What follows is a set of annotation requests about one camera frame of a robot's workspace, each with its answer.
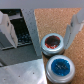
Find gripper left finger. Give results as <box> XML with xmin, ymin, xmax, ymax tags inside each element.
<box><xmin>0</xmin><ymin>10</ymin><xmax>20</xmax><ymax>51</ymax></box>

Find blue button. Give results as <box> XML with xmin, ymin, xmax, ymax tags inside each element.
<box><xmin>45</xmin><ymin>54</ymin><xmax>76</xmax><ymax>84</ymax></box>

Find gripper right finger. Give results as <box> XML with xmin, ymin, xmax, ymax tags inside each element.
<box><xmin>62</xmin><ymin>9</ymin><xmax>84</xmax><ymax>52</ymax></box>

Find red button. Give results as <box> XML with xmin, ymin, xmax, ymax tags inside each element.
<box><xmin>40</xmin><ymin>32</ymin><xmax>66</xmax><ymax>57</ymax></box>

